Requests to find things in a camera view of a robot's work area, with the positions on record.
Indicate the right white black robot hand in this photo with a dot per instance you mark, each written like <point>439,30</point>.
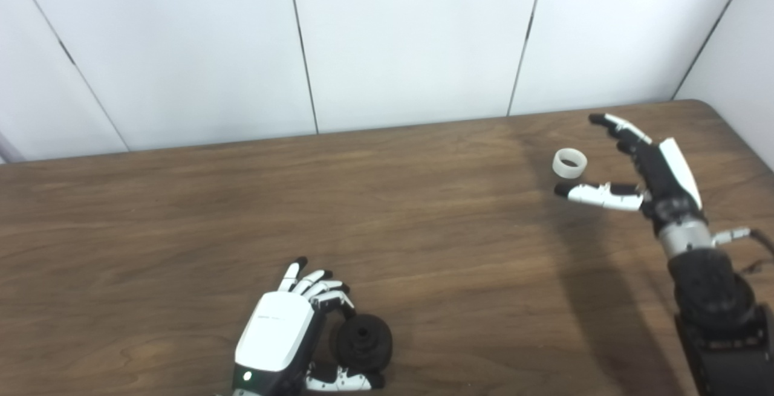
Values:
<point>665,178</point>

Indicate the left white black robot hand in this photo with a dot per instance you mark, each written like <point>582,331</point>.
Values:
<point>275,335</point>

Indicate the round black gear part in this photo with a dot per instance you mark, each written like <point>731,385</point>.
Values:
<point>366,341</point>

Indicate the grey wall corner strip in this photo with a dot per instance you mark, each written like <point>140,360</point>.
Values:
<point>7,151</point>

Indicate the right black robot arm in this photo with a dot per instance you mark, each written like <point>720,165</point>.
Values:
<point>713,299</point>

